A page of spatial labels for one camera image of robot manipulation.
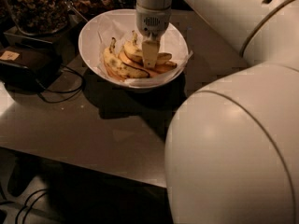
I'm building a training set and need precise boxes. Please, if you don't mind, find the metal jar stand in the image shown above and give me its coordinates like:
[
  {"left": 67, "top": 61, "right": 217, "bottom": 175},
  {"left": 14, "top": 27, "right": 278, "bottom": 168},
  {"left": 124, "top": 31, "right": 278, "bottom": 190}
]
[{"left": 3, "top": 11, "right": 87, "bottom": 65}]

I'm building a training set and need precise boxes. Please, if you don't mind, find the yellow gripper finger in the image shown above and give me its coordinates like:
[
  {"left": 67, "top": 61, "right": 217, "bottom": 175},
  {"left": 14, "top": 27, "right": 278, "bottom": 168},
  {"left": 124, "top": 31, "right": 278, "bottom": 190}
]
[{"left": 142, "top": 40, "right": 160, "bottom": 68}]

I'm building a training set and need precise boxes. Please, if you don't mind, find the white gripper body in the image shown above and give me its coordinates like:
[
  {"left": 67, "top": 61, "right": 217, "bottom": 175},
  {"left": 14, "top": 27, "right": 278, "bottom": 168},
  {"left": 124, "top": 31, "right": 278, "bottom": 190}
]
[{"left": 135, "top": 5, "right": 171, "bottom": 41}]

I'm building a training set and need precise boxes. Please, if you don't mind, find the front spotted yellow banana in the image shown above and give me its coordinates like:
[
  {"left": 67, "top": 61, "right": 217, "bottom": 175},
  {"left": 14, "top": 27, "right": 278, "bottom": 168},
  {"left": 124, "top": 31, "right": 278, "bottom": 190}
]
[{"left": 103, "top": 37, "right": 150, "bottom": 79}]

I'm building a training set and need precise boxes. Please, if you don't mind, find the black device with label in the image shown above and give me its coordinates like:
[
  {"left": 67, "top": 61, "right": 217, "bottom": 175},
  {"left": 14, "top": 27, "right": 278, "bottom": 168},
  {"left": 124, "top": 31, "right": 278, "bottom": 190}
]
[{"left": 0, "top": 46, "right": 63, "bottom": 92}]

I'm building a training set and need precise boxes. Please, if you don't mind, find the glass jar of nuts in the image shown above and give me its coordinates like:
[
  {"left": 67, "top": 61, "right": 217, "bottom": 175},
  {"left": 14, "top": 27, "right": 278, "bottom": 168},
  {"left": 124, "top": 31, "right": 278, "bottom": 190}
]
[{"left": 4, "top": 0, "right": 69, "bottom": 36}]

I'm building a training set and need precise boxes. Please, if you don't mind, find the white bowl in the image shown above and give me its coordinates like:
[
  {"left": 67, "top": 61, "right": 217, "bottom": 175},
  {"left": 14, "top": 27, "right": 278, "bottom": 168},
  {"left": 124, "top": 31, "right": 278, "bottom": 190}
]
[{"left": 78, "top": 9, "right": 192, "bottom": 91}]

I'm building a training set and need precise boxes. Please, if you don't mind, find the middle orange banana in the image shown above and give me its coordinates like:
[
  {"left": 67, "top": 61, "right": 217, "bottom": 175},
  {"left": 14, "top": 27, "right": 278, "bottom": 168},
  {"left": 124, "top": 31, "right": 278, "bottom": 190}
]
[{"left": 118, "top": 50, "right": 177, "bottom": 77}]

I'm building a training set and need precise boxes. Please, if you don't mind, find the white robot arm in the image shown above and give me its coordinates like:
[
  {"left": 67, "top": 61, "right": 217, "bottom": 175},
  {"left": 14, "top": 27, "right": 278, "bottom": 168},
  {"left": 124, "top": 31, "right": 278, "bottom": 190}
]
[{"left": 136, "top": 0, "right": 299, "bottom": 224}]

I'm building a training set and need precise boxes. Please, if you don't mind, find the white paper liner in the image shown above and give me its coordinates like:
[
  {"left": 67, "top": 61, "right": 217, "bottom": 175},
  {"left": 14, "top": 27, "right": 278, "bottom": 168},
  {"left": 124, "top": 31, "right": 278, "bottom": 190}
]
[{"left": 89, "top": 9, "right": 192, "bottom": 90}]

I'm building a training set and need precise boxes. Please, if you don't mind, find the black floor cable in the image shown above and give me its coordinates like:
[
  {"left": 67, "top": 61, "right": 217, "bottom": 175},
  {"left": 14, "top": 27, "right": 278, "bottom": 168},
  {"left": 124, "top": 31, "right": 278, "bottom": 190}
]
[{"left": 0, "top": 184, "right": 64, "bottom": 224}]

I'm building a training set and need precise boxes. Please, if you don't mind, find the black cable on table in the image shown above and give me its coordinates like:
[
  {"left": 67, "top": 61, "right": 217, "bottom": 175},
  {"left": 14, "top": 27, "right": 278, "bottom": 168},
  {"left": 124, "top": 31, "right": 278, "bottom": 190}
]
[{"left": 36, "top": 63, "right": 87, "bottom": 105}]

